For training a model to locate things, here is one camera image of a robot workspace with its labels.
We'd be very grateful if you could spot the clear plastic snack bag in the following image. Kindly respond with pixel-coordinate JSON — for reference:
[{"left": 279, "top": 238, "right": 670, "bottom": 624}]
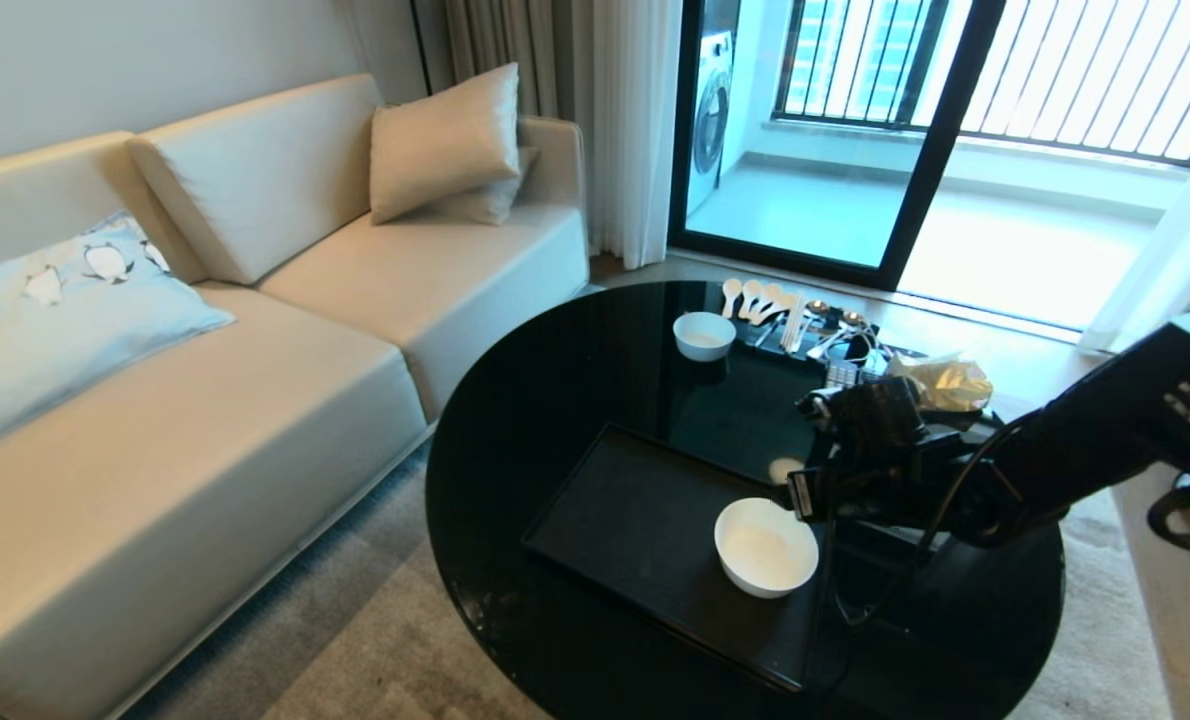
[{"left": 887, "top": 353, "right": 995, "bottom": 414}]

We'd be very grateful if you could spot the large white bowl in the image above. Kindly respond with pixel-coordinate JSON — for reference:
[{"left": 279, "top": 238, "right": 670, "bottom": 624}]
[{"left": 714, "top": 497, "right": 820, "bottom": 600}]

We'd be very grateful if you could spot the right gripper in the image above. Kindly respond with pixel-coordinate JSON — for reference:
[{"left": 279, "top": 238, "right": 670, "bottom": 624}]
[{"left": 787, "top": 440, "right": 968, "bottom": 531}]

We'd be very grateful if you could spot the light blue penguin pillow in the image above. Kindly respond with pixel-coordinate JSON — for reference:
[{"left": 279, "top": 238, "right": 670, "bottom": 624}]
[{"left": 0, "top": 209, "right": 237, "bottom": 467}]

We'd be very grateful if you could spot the beige throw pillow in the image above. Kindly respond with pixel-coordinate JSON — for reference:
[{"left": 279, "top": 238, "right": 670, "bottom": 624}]
[
  {"left": 369, "top": 63, "right": 523, "bottom": 226},
  {"left": 433, "top": 145, "right": 542, "bottom": 227}
]

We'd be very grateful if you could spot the beige sofa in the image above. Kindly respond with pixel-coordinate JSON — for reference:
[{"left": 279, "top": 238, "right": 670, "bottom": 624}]
[{"left": 0, "top": 72, "right": 592, "bottom": 720}]

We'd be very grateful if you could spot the small black cutlery tray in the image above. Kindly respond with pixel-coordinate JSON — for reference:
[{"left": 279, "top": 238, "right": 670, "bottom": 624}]
[{"left": 752, "top": 298, "right": 928, "bottom": 373}]

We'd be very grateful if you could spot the black framed sliding glass door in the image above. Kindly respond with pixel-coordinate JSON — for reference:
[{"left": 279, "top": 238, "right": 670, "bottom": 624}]
[{"left": 667, "top": 0, "right": 1008, "bottom": 292}]

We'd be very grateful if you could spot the round black glass table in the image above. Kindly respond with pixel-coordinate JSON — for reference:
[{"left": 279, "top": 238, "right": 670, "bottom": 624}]
[{"left": 425, "top": 280, "right": 1066, "bottom": 720}]

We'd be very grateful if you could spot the black cable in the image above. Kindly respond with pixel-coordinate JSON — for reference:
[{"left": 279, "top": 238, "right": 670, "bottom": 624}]
[
  {"left": 817, "top": 418, "right": 1018, "bottom": 629},
  {"left": 1145, "top": 472, "right": 1190, "bottom": 553}
]

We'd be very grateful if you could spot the small white bowl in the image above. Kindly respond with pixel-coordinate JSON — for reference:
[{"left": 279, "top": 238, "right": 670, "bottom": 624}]
[{"left": 673, "top": 311, "right": 737, "bottom": 363}]

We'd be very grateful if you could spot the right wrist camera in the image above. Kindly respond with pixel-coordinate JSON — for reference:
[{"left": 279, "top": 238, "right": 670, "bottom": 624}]
[{"left": 798, "top": 377, "right": 928, "bottom": 448}]

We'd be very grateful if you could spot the black balcony railing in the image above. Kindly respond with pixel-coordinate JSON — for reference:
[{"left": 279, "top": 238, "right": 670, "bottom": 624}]
[{"left": 772, "top": 0, "right": 1190, "bottom": 168}]

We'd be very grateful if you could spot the white sheer curtain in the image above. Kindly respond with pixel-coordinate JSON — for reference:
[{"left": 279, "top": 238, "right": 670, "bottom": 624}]
[{"left": 553, "top": 0, "right": 685, "bottom": 271}]

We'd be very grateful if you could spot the beige sofa back cushion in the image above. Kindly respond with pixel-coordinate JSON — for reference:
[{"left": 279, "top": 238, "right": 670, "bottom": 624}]
[{"left": 126, "top": 73, "right": 388, "bottom": 287}]

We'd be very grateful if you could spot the beige drape curtain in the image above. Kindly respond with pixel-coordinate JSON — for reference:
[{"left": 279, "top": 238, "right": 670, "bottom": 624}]
[{"left": 443, "top": 0, "right": 562, "bottom": 123}]

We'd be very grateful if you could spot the large black tray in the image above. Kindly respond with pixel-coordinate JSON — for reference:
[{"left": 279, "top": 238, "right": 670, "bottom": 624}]
[{"left": 522, "top": 423, "right": 861, "bottom": 694}]

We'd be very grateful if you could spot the white washing machine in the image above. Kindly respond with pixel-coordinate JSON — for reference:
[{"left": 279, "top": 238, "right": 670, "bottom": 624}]
[{"left": 688, "top": 30, "right": 737, "bottom": 217}]

